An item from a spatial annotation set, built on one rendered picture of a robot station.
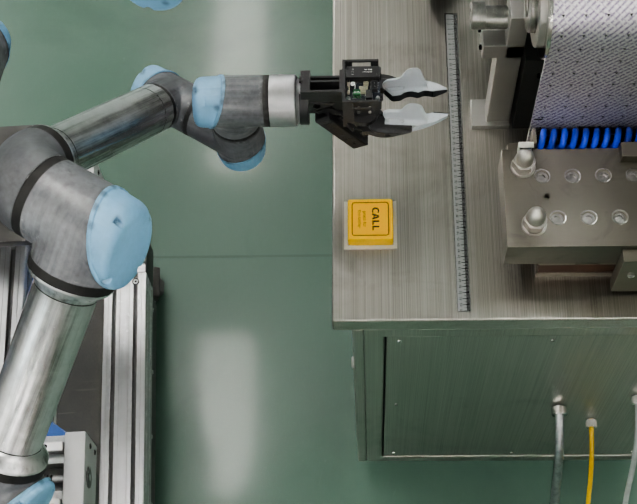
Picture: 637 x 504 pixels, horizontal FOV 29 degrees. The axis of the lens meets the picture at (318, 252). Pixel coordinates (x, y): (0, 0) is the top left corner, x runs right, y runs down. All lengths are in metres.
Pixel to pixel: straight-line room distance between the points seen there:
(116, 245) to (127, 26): 1.81
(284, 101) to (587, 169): 0.46
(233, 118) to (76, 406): 1.01
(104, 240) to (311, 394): 1.34
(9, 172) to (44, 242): 0.10
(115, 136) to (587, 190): 0.68
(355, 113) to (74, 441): 0.68
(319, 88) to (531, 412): 0.85
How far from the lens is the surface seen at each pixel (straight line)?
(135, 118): 1.83
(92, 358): 2.68
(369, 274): 1.93
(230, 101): 1.80
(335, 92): 1.78
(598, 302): 1.94
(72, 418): 2.64
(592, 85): 1.82
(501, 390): 2.24
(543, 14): 1.70
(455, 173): 2.01
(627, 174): 1.91
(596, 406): 2.35
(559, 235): 1.83
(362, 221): 1.94
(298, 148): 3.07
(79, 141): 1.73
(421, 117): 1.81
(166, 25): 3.30
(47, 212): 1.57
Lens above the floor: 2.67
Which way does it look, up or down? 65 degrees down
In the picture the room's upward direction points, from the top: 6 degrees counter-clockwise
